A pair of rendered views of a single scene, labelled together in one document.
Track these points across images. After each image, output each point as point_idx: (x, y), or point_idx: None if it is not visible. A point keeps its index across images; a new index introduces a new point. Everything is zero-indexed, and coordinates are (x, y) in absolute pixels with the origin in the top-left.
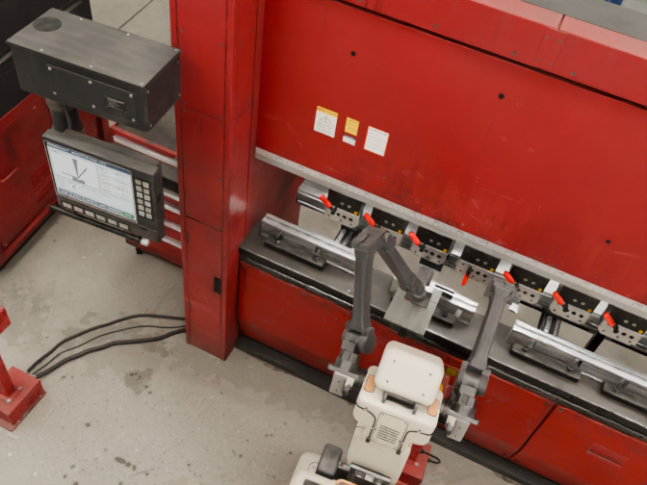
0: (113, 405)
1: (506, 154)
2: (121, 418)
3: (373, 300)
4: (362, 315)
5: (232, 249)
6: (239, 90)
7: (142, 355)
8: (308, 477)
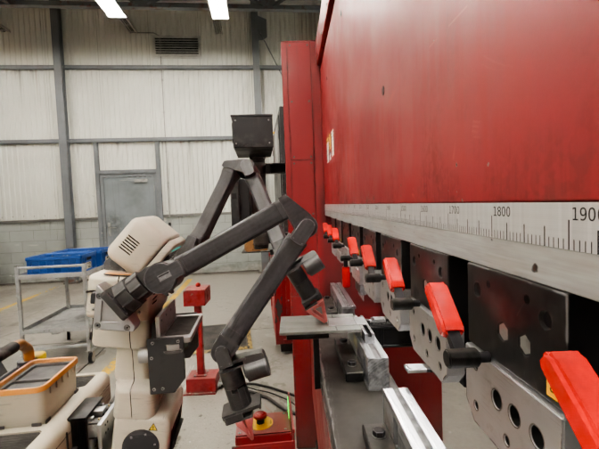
0: (220, 418)
1: (347, 68)
2: (212, 425)
3: (323, 339)
4: (197, 223)
5: (298, 293)
6: (294, 138)
7: (268, 412)
8: (95, 375)
